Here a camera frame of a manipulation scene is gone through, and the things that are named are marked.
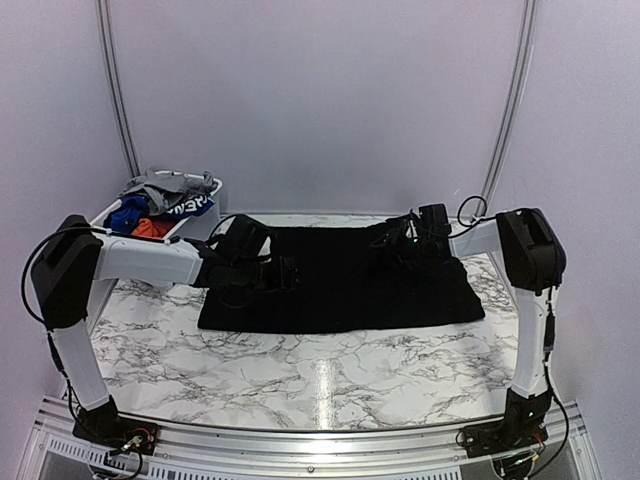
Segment grey garment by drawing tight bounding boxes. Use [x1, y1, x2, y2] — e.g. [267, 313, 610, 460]
[120, 170, 222, 216]

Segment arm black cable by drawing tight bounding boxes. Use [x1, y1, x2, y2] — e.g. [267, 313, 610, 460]
[19, 227, 109, 321]
[457, 195, 489, 224]

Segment aluminium frame post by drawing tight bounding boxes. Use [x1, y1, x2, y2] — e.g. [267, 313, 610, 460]
[96, 0, 141, 177]
[481, 0, 539, 205]

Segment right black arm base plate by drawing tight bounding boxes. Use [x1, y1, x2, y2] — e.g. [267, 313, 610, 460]
[455, 421, 548, 458]

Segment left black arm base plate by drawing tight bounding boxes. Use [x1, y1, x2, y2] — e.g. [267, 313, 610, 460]
[72, 417, 160, 455]

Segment right aluminium frame post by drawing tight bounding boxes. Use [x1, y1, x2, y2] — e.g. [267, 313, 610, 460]
[481, 0, 539, 205]

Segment blue white printed garment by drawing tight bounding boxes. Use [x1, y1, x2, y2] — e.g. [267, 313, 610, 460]
[161, 195, 216, 221]

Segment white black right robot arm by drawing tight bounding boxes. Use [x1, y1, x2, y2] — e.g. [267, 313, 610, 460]
[372, 204, 566, 448]

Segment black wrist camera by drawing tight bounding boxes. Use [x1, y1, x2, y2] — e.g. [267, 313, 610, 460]
[215, 214, 271, 263]
[419, 203, 452, 237]

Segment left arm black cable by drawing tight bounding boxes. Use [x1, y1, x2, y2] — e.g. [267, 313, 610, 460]
[19, 227, 109, 321]

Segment royal blue garment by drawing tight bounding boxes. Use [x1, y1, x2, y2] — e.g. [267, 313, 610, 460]
[103, 196, 149, 234]

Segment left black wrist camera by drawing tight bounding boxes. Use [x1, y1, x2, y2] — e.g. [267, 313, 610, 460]
[215, 214, 271, 263]

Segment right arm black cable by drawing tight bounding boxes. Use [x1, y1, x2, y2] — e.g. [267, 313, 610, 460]
[457, 195, 489, 224]

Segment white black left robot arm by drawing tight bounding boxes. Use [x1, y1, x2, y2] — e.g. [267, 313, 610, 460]
[20, 214, 298, 445]

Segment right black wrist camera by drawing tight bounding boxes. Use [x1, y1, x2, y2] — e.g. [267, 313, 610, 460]
[419, 203, 452, 237]

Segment aluminium front rail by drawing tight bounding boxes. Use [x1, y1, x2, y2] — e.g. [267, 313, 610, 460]
[17, 397, 603, 479]

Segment black trousers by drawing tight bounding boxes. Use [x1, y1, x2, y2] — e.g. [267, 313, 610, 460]
[197, 220, 485, 335]

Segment left aluminium frame post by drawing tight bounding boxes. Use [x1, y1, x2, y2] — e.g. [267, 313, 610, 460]
[96, 0, 141, 177]

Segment white plastic laundry basket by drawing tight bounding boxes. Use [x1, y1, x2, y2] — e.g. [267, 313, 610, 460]
[90, 170, 223, 290]

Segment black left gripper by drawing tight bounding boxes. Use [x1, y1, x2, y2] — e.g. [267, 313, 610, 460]
[231, 255, 306, 298]

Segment orange garment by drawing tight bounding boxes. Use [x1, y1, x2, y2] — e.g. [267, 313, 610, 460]
[132, 218, 163, 238]

